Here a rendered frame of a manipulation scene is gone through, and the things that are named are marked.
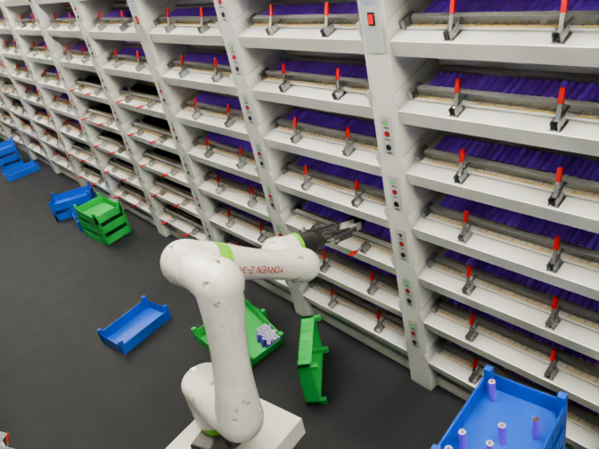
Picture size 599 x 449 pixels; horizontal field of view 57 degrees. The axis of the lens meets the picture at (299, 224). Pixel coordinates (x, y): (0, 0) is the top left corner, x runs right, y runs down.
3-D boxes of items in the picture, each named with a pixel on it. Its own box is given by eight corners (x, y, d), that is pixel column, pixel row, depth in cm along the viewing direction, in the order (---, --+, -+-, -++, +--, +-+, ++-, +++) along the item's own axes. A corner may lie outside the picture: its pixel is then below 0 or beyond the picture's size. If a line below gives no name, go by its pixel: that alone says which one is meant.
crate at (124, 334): (125, 355, 266) (118, 342, 262) (102, 341, 278) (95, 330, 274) (172, 317, 284) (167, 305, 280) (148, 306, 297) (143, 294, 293)
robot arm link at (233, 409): (236, 461, 143) (206, 277, 123) (203, 430, 155) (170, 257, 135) (275, 435, 151) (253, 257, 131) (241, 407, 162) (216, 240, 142)
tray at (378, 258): (398, 276, 193) (390, 258, 187) (288, 230, 237) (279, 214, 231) (431, 236, 200) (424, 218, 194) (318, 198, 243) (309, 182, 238)
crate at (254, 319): (283, 342, 250) (283, 333, 244) (248, 369, 240) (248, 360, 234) (242, 300, 265) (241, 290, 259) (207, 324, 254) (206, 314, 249)
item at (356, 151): (385, 177, 174) (371, 143, 166) (267, 146, 218) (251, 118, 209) (422, 136, 181) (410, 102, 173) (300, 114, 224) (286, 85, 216)
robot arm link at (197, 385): (218, 449, 157) (198, 402, 148) (190, 422, 168) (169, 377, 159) (254, 420, 164) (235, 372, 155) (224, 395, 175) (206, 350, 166)
